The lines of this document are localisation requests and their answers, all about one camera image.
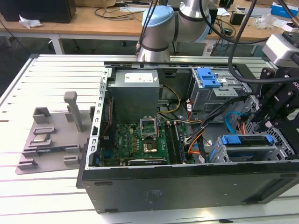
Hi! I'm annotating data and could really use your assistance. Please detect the flat grey box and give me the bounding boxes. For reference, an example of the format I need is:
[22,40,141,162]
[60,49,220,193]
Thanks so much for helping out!
[249,7,273,18]

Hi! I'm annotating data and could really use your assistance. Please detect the thick black cable bundle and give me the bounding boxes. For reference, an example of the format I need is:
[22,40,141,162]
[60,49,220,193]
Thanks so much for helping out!
[197,94,255,164]

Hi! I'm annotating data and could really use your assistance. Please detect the grey wire bundle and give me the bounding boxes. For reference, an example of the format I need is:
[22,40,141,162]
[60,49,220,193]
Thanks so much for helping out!
[184,127,206,143]

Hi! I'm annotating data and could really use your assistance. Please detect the grey power supply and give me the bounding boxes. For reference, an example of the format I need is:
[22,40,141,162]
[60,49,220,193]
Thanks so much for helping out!
[107,70,162,117]

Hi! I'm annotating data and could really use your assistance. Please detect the orange wire with black plug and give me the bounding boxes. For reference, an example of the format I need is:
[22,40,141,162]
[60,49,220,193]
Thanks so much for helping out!
[237,112,255,135]

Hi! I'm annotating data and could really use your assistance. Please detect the black hanging cable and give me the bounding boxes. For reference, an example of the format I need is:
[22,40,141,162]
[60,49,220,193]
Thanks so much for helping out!
[135,0,161,56]

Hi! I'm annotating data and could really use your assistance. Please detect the loose RAM stick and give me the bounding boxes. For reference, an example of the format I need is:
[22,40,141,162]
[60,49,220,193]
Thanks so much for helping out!
[23,147,79,154]

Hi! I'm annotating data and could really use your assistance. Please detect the green motherboard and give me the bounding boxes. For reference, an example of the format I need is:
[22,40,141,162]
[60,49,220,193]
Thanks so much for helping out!
[100,116,194,167]

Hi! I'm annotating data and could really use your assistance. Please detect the blue wire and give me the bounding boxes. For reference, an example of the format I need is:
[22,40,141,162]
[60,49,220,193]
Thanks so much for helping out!
[224,111,242,135]

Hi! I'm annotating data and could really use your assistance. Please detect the large black box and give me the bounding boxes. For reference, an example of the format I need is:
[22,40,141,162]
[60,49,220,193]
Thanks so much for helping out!
[0,0,77,24]

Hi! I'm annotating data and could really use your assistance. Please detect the long wooden desk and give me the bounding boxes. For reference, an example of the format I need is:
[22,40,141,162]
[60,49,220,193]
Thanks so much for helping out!
[0,4,299,56]

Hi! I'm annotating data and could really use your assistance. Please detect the blue plastic latch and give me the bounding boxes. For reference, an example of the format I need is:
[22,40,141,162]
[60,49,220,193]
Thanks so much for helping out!
[197,67,221,88]

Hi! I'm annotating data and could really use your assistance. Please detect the red black twisted wire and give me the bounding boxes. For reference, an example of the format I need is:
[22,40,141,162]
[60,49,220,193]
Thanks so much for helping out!
[102,97,115,139]

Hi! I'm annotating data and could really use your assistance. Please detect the metal socket cover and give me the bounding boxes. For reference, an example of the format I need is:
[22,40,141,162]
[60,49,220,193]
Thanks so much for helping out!
[139,116,159,140]

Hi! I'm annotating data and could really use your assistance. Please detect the blue cardboard box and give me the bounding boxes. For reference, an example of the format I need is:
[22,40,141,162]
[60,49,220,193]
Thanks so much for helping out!
[270,2,299,18]

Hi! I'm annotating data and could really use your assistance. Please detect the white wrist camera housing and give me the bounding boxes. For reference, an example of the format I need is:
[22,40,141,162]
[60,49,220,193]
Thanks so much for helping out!
[262,33,299,69]

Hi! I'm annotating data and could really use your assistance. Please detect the silver CPU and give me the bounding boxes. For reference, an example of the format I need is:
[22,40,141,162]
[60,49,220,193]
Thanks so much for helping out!
[32,134,51,143]

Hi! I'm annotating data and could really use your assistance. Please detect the black upright box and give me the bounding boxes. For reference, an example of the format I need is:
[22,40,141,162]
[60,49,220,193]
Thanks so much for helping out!
[208,7,219,35]

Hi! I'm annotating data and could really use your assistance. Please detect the black graphics card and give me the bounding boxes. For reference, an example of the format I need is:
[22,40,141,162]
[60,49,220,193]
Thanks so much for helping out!
[120,158,169,167]

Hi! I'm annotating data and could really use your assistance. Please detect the metal drive cage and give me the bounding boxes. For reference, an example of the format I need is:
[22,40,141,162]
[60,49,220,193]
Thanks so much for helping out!
[188,67,253,117]

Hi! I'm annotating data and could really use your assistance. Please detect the grey parts rack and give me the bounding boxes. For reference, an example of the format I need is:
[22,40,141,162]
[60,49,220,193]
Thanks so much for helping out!
[15,91,96,175]

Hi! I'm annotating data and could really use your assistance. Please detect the locking lever wire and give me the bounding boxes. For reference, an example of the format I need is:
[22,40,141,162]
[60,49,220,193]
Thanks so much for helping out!
[156,114,163,138]

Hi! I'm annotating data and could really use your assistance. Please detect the black RAM slot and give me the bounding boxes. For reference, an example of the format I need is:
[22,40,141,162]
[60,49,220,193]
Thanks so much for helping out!
[170,123,182,164]
[164,123,176,164]

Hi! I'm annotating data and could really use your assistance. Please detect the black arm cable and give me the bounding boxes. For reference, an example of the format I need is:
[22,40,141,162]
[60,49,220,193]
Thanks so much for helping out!
[228,0,299,84]

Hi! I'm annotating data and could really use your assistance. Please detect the yellow wires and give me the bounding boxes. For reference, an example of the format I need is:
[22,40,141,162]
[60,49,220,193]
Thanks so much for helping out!
[157,84,182,115]

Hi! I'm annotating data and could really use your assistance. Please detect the clear plastic bag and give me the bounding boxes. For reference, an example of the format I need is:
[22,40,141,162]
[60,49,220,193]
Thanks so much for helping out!
[254,14,275,30]

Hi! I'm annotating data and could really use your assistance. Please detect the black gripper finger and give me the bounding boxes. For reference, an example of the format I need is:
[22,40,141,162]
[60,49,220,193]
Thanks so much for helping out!
[251,67,278,122]
[258,102,290,133]

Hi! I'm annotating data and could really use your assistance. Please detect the metal disk bay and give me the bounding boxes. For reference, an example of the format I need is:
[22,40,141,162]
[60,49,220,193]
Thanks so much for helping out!
[209,134,295,164]

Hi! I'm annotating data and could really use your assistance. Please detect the hard disk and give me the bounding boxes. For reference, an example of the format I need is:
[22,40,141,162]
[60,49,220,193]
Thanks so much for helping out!
[209,134,273,163]

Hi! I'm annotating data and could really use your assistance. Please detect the white open box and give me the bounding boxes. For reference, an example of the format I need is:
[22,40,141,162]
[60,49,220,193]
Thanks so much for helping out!
[281,21,297,33]

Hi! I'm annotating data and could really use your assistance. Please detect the crumpled white paper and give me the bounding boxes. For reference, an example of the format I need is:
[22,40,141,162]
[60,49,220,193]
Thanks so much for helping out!
[18,15,43,29]

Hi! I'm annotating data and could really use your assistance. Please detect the CPU socket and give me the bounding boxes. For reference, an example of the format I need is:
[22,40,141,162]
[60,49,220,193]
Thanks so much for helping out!
[142,139,162,154]

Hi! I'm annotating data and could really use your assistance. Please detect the black PC case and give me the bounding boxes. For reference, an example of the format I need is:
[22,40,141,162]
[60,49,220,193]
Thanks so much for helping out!
[76,61,299,214]

